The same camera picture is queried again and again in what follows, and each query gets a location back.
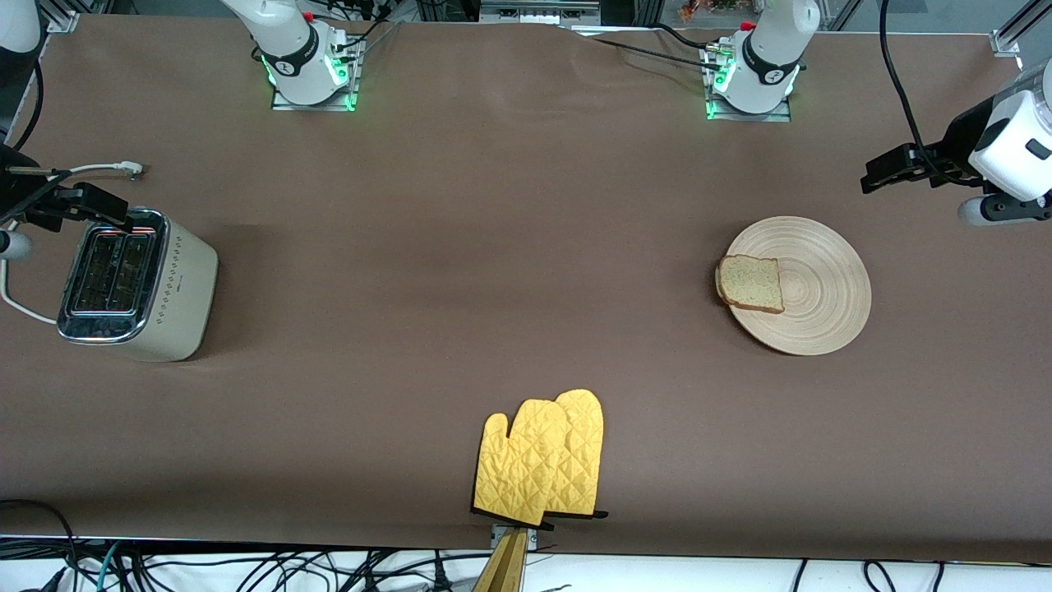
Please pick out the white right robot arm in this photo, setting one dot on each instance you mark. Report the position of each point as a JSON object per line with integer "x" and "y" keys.
{"x": 288, "y": 33}

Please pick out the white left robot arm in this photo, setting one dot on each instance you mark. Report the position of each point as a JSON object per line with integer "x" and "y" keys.
{"x": 781, "y": 25}

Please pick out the wooden stick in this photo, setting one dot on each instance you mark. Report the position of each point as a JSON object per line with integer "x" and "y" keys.
{"x": 505, "y": 567}

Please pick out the round wooden plate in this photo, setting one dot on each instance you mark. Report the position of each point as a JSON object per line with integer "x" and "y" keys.
{"x": 822, "y": 288}

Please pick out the beige chrome two-slot toaster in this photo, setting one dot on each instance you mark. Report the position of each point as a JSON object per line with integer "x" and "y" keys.
{"x": 181, "y": 288}

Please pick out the aluminium frame profile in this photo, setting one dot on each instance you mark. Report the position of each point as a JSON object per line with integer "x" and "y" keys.
{"x": 1007, "y": 41}
{"x": 62, "y": 20}

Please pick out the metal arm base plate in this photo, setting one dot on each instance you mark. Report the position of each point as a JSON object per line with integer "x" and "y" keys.
{"x": 288, "y": 103}
{"x": 756, "y": 117}

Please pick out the brown bread slice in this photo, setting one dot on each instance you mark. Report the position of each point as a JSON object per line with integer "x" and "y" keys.
{"x": 749, "y": 284}

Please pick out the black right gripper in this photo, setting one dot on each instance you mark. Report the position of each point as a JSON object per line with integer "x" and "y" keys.
{"x": 11, "y": 187}

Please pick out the yellow quilted oven mitt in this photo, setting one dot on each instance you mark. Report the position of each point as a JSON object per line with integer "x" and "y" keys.
{"x": 518, "y": 460}
{"x": 585, "y": 444}

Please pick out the grey metal box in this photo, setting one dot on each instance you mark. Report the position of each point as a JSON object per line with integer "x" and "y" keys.
{"x": 534, "y": 12}

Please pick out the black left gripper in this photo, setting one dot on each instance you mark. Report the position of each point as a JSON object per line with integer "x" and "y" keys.
{"x": 958, "y": 140}

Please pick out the small metal bracket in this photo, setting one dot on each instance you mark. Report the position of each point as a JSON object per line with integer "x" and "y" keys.
{"x": 496, "y": 538}

